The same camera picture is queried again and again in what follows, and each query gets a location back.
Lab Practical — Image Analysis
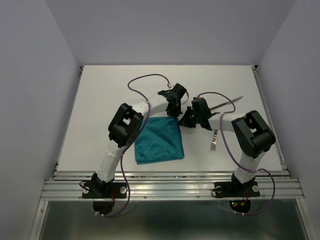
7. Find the teal cloth napkin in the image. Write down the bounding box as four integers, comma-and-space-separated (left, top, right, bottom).
134, 116, 185, 165

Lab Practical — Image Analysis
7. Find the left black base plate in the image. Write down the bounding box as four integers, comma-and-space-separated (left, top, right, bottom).
79, 181, 128, 199

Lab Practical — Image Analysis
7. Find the purple cable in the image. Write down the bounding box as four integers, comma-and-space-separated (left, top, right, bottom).
194, 91, 277, 217
94, 73, 171, 218

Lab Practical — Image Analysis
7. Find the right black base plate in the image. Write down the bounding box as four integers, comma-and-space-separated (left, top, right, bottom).
211, 181, 260, 199

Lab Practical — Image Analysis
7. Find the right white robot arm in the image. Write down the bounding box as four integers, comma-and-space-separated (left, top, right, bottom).
178, 97, 276, 195

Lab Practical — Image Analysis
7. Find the aluminium right side rail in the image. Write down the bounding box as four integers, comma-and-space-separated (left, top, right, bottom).
251, 65, 291, 177

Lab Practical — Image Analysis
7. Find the aluminium rail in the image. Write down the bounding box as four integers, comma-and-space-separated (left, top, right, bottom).
251, 65, 291, 177
40, 169, 305, 201

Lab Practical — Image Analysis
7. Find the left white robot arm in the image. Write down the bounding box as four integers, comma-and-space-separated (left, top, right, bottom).
90, 83, 187, 197

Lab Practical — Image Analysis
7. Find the metal fork black handle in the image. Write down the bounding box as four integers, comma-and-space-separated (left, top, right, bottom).
210, 130, 218, 151

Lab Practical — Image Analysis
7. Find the aluminium front rail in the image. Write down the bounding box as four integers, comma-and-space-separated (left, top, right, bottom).
40, 169, 305, 201

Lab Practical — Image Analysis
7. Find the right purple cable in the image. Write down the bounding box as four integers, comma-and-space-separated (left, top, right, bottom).
194, 91, 277, 217

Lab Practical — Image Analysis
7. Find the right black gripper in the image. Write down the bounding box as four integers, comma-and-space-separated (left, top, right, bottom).
177, 105, 201, 128

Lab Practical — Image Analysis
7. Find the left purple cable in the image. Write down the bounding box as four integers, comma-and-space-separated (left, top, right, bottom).
94, 73, 171, 218

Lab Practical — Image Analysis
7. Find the metal knife black handle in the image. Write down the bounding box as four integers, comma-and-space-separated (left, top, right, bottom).
210, 96, 243, 111

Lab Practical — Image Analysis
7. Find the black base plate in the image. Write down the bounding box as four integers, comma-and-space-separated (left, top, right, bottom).
211, 181, 260, 199
79, 181, 128, 199

